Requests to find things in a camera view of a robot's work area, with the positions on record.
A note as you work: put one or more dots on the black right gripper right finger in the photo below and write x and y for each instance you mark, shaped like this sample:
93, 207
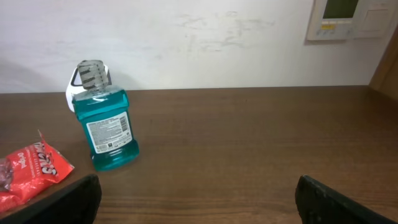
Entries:
319, 204

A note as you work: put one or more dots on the wooden door frame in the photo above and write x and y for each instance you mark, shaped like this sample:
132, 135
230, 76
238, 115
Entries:
384, 79

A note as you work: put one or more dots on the blue mouthwash bottle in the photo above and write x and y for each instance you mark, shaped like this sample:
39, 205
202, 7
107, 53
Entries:
102, 110

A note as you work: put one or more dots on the wall control panel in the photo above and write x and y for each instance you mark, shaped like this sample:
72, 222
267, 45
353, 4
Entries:
349, 19

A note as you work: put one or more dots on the white barcode scanner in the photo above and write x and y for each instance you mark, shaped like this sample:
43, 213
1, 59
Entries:
73, 87

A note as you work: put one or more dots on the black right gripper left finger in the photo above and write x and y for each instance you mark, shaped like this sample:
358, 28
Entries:
75, 203

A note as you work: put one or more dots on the red skittles candy bag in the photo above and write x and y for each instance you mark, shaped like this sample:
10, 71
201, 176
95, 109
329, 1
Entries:
28, 171

